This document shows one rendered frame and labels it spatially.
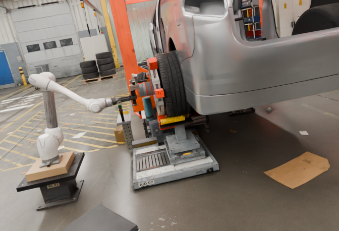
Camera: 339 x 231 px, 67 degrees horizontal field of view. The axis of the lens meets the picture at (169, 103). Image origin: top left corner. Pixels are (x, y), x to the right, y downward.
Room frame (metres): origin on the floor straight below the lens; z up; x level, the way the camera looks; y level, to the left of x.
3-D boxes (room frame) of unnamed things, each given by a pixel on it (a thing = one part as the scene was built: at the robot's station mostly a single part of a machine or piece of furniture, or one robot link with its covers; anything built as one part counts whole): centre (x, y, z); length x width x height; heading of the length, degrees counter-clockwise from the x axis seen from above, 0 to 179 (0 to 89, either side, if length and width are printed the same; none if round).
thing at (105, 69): (10.93, 2.69, 0.55); 1.40 x 0.80 x 1.09; 94
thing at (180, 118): (2.47, 0.00, 0.51); 0.29 x 0.06 x 0.06; 95
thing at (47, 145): (2.30, 1.21, 0.53); 0.18 x 0.16 x 0.22; 3
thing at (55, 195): (2.29, 1.21, 0.15); 0.50 x 0.50 x 0.30; 6
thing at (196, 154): (2.58, -0.06, 0.13); 0.50 x 0.36 x 0.10; 5
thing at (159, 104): (2.58, 0.11, 0.85); 0.54 x 0.07 x 0.54; 5
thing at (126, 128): (3.13, 0.59, 0.21); 0.10 x 0.10 x 0.42; 5
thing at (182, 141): (2.59, -0.06, 0.32); 0.40 x 0.30 x 0.28; 5
